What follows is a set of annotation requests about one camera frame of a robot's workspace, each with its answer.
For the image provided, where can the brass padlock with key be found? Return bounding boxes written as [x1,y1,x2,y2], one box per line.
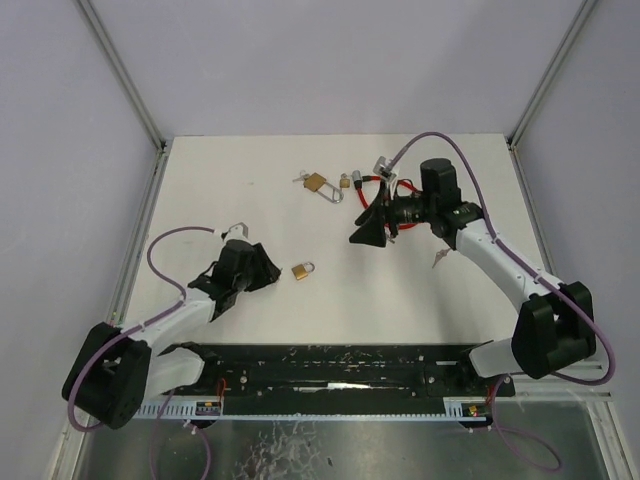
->
[291,261,316,281]

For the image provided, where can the red cable lock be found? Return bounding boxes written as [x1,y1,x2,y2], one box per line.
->
[352,170,425,232]

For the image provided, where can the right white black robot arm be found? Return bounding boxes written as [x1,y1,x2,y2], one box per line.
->
[349,158,596,379]

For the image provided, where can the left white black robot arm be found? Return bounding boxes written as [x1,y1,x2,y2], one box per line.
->
[62,239,281,432]

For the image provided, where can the loose silver key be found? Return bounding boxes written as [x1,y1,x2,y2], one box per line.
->
[432,248,451,268]

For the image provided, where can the small brass padlock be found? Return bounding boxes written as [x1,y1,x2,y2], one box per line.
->
[339,173,351,189]

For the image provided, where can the large brass long-shackle padlock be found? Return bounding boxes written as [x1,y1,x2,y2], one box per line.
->
[303,173,344,204]

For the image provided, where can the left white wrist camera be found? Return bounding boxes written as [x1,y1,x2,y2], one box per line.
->
[221,222,249,242]

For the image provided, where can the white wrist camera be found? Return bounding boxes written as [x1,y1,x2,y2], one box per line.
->
[373,156,399,190]
[221,222,249,242]

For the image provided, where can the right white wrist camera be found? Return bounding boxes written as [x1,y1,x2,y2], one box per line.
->
[373,156,399,190]

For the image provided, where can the keys on ring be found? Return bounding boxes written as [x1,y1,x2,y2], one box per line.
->
[293,171,310,182]

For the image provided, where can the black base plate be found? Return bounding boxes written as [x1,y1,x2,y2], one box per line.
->
[175,343,515,429]

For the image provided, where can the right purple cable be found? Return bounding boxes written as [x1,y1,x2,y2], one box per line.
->
[392,131,617,474]

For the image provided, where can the grey slotted cable duct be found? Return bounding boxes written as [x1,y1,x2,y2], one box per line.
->
[134,399,223,420]

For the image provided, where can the left aluminium frame post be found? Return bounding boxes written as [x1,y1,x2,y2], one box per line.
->
[74,0,169,149]

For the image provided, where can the aluminium frame post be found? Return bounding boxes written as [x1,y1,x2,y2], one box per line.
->
[505,0,604,147]
[74,0,169,149]

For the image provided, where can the right aluminium frame post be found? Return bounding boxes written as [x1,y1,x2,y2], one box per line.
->
[505,0,604,147]

